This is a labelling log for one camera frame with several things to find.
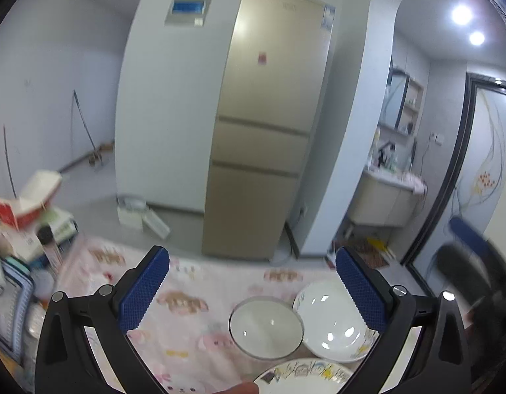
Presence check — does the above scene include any white bowl with dark rim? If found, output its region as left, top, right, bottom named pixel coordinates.
left=229, top=296, right=304, bottom=360

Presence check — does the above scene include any white deep plate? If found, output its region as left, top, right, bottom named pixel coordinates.
left=293, top=279, right=380, bottom=364

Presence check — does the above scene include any clutter pile of packages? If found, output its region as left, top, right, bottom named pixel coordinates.
left=0, top=207, right=78, bottom=363

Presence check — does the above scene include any thin metal rod leaning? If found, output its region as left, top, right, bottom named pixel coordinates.
left=73, top=90, right=99, bottom=165

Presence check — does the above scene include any dark framed glass door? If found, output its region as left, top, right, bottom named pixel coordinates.
left=403, top=73, right=506, bottom=295

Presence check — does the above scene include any beige bathroom vanity cabinet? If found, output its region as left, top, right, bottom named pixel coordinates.
left=347, top=168, right=427, bottom=229

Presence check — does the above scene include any person's left hand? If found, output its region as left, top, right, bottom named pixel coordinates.
left=215, top=382, right=259, bottom=394

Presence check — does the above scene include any black bathroom faucet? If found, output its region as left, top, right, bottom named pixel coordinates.
left=377, top=141, right=396, bottom=167

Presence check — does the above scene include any white box on floor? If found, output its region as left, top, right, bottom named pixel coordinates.
left=116, top=196, right=171, bottom=239

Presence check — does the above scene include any white plate with cartoon print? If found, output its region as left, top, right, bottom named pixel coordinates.
left=254, top=359, right=353, bottom=394

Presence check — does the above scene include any pink cartoon tablecloth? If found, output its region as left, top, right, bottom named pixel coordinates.
left=31, top=236, right=338, bottom=393

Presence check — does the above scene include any bathroom mirror cabinet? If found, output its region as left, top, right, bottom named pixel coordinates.
left=379, top=66, right=425, bottom=136

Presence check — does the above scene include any pink towel on vanity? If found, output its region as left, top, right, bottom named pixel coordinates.
left=398, top=173, right=428, bottom=195

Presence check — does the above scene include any gold three-door refrigerator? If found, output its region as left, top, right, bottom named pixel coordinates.
left=201, top=0, right=335, bottom=261

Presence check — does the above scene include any red and white cardboard box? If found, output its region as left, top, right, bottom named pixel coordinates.
left=0, top=170, right=62, bottom=230

